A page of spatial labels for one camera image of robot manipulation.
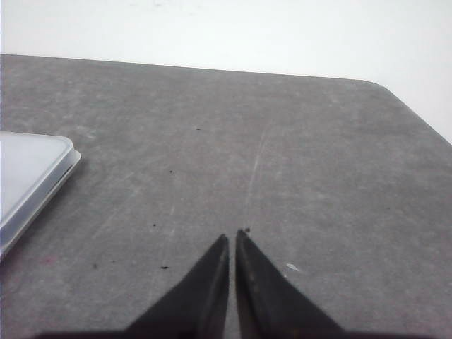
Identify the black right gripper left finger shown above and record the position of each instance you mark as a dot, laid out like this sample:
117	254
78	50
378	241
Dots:
194	308

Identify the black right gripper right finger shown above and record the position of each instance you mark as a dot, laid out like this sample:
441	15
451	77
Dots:
269	306

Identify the silver digital kitchen scale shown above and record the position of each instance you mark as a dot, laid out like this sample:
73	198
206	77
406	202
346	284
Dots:
33	168

